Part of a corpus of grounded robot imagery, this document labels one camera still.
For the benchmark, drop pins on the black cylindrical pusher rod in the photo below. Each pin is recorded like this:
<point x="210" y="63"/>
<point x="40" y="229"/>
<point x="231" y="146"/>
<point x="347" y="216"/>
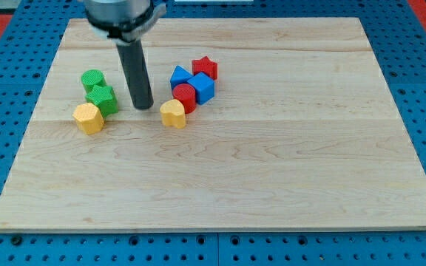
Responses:
<point x="136" y="74"/>

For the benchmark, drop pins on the yellow heart block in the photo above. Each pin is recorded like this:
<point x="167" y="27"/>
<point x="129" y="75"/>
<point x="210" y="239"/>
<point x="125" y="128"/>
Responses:
<point x="173" y="114"/>

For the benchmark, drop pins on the green cylinder block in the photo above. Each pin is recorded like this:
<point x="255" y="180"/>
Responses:
<point x="91" y="78"/>

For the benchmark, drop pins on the green star block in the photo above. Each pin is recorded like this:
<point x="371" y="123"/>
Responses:
<point x="104" y="98"/>

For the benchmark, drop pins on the blue triangle block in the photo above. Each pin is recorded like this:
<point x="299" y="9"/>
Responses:
<point x="179" y="76"/>

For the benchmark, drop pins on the red cylinder block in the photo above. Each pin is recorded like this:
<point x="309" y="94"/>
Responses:
<point x="186" y="94"/>

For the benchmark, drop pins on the red star block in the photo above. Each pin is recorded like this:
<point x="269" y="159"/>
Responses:
<point x="206" y="66"/>

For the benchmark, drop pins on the yellow hexagon block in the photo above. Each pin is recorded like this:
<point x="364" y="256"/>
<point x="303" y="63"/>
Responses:
<point x="88" y="118"/>

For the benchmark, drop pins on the blue cube block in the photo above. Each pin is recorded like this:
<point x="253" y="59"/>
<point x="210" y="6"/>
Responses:
<point x="204" y="87"/>

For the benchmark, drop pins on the light wooden board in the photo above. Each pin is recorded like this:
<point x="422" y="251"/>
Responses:
<point x="303" y="134"/>

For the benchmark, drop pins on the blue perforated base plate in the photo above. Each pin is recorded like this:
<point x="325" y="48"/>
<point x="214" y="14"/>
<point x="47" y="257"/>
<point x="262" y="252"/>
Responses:
<point x="27" y="49"/>

